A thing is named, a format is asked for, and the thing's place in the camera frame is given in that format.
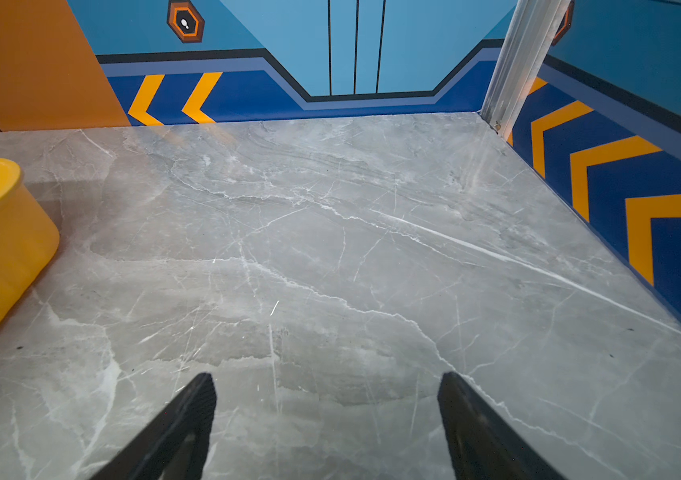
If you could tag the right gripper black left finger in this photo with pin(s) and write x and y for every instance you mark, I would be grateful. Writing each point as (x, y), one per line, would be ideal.
(175, 444)

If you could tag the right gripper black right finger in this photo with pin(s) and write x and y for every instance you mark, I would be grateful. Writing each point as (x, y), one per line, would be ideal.
(482, 444)

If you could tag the aluminium corner post right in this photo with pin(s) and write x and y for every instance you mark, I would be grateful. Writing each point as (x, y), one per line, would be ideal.
(529, 38)

